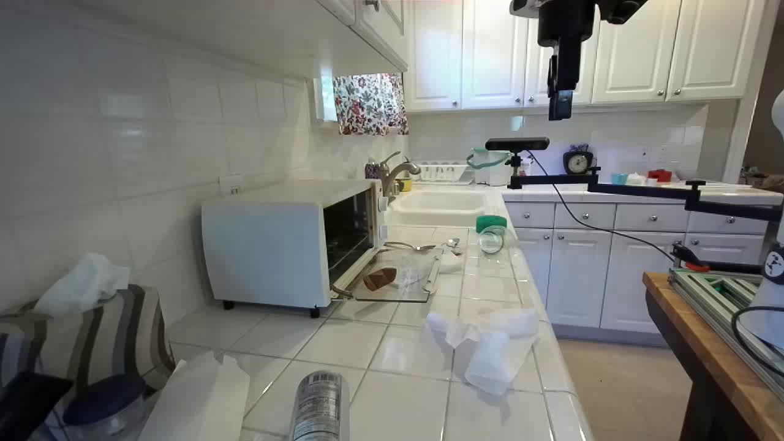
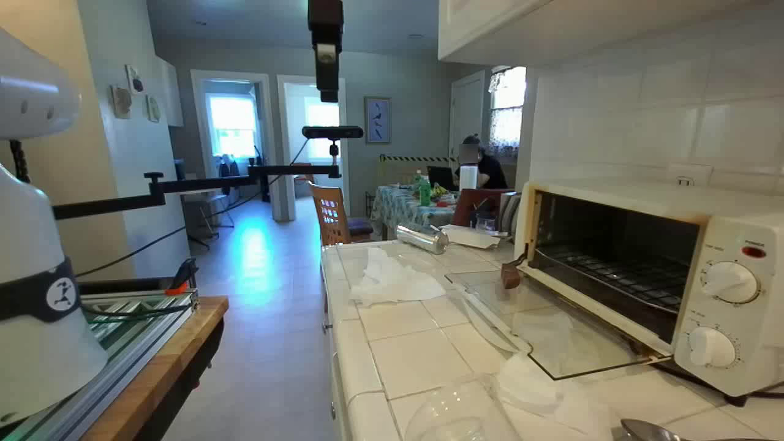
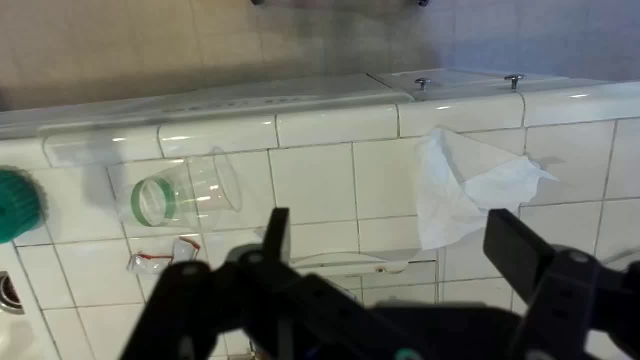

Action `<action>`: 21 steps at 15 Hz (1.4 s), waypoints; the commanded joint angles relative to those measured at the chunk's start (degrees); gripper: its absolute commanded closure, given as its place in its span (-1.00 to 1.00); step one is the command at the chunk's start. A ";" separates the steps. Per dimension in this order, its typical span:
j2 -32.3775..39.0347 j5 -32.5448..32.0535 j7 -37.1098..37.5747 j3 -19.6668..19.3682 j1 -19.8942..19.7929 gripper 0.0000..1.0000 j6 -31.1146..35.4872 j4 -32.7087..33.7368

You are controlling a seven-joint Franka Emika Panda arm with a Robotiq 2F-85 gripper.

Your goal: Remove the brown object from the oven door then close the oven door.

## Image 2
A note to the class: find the black laptop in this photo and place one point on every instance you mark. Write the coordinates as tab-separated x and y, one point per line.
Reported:
443	178

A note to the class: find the white oven knob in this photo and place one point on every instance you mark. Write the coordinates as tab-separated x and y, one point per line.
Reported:
712	348
729	282

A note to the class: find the person in dark shirt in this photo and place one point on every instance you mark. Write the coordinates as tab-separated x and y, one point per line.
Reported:
492	168

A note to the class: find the grey stool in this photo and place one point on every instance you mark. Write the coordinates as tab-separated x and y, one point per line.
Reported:
205	214

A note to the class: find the green bottle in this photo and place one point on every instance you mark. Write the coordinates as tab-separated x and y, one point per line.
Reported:
422	188

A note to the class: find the white carton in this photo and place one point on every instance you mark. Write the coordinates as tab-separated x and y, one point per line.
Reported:
470	178

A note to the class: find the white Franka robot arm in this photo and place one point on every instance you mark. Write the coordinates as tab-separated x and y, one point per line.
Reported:
41	358

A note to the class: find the framed wall picture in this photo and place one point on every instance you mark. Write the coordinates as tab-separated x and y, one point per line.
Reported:
378	122

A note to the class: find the white upper cabinet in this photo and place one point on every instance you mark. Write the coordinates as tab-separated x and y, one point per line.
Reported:
466	26

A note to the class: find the wooden table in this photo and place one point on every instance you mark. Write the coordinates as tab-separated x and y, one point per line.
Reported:
162	368

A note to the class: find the small brown object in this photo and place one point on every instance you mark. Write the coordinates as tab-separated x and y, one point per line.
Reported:
511	275

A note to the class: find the red and black clamp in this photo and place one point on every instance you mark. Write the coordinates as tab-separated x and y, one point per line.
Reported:
182	279

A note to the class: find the bright window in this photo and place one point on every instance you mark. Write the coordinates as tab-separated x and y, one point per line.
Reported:
508	107

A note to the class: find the hanging wall decoration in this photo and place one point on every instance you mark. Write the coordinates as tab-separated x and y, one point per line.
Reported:
154	108
121	100

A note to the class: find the metal oven rack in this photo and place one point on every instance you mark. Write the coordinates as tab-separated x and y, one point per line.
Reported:
604	279

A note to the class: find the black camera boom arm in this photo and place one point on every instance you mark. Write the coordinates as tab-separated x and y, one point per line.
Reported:
205	186

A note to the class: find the thin white napkin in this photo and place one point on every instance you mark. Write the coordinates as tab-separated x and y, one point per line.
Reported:
528	383

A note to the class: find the black stereo camera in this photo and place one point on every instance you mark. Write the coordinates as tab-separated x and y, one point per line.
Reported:
332	132

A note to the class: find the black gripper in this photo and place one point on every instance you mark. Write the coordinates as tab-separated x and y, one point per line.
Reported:
325	20

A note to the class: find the white wall outlet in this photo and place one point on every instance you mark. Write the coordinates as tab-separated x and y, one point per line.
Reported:
687	175

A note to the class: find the crumpled white paper towel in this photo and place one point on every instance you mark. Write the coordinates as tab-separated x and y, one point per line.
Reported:
401	282

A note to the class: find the wooden chair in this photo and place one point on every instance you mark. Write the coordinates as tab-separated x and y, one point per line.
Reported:
332	214

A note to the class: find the white toaster oven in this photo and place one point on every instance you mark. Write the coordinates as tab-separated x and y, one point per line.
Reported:
620	199

